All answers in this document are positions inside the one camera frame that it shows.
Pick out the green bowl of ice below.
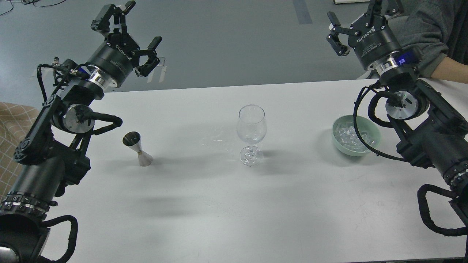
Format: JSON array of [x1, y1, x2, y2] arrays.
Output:
[[331, 115, 382, 157]]

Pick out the clear wine glass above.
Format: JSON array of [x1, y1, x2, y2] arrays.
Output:
[[236, 104, 267, 167]]

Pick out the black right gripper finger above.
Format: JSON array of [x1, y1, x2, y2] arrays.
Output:
[[366, 0, 405, 22], [327, 12, 357, 56]]

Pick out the beige checked cloth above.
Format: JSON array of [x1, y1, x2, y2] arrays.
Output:
[[0, 102, 39, 198]]

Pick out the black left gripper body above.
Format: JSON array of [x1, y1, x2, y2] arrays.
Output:
[[86, 33, 139, 88]]

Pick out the black floor cable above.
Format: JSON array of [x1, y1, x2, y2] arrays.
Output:
[[0, 0, 67, 16]]

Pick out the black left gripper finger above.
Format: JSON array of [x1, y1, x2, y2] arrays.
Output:
[[91, 1, 136, 36], [134, 36, 163, 77]]

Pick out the person in grey sweater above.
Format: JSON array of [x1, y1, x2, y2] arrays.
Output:
[[390, 0, 468, 83]]

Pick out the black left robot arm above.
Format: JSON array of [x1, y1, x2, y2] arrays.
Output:
[[1, 0, 162, 263]]

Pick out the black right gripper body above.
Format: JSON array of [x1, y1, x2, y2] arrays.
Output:
[[350, 14, 401, 70]]

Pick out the steel cocktail jigger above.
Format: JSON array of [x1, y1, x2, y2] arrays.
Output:
[[122, 131, 153, 167]]

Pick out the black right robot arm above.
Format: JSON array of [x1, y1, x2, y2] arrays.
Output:
[[327, 0, 468, 236]]

